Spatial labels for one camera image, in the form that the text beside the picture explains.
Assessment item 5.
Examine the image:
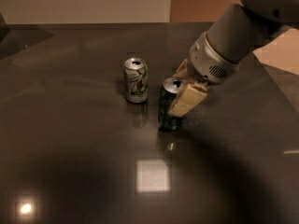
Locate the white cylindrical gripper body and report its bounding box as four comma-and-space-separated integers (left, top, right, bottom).
187, 33, 239, 85

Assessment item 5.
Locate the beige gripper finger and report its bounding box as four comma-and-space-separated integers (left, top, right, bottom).
168, 82, 207, 118
174, 59, 188, 79

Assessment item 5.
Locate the dark green soda can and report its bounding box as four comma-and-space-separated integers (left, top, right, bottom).
158, 77, 184, 131

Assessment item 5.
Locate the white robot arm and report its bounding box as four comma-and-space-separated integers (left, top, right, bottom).
168, 0, 299, 117

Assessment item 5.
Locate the white 7up can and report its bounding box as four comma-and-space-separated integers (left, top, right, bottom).
123, 57, 149, 104

